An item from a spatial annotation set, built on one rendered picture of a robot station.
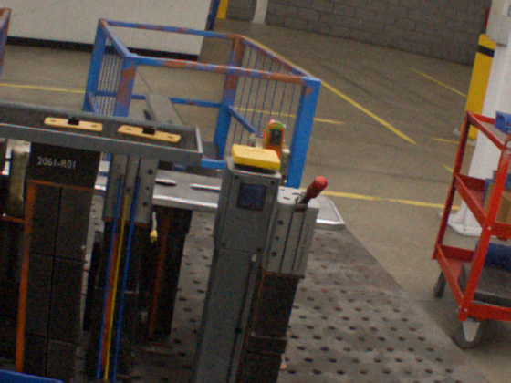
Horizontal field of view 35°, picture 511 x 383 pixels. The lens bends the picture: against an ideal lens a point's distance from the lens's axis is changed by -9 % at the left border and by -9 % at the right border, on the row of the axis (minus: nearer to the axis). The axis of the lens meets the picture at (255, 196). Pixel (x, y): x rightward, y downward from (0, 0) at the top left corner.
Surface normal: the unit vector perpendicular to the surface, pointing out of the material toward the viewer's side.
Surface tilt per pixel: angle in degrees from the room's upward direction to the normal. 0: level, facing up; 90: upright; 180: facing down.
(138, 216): 90
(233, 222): 90
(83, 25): 90
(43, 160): 90
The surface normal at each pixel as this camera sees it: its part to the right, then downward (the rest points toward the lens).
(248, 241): 0.10, 0.30
